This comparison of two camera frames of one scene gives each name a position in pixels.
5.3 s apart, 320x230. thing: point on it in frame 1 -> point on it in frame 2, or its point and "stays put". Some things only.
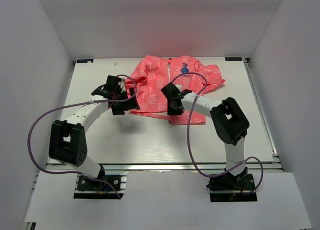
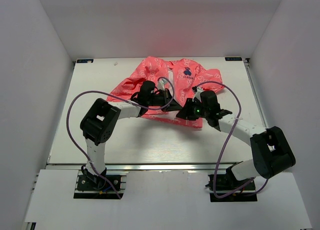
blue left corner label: x=85 y=61 stays put
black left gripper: x=129 y=104 -> x=173 y=106
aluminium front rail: x=253 y=166 stays put
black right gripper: x=171 y=111 -> x=186 y=112
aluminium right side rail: x=277 y=165 stays put
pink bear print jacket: x=156 y=72 stays put
